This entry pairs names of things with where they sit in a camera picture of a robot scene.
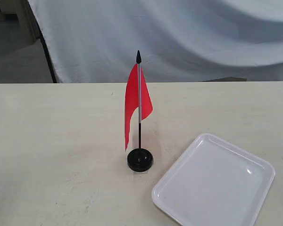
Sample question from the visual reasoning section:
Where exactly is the white square plastic tray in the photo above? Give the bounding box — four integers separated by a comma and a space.
151, 133, 275, 226

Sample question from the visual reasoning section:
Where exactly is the black backdrop stand pole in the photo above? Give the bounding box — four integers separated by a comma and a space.
38, 27, 57, 83

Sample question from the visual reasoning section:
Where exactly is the red flag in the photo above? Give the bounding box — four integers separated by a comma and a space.
125, 51, 153, 149

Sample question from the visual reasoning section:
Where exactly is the white backdrop cloth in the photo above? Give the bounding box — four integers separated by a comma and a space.
29, 0, 283, 83

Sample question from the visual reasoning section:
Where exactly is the black round flag base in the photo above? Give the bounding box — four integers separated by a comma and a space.
127, 148, 154, 172

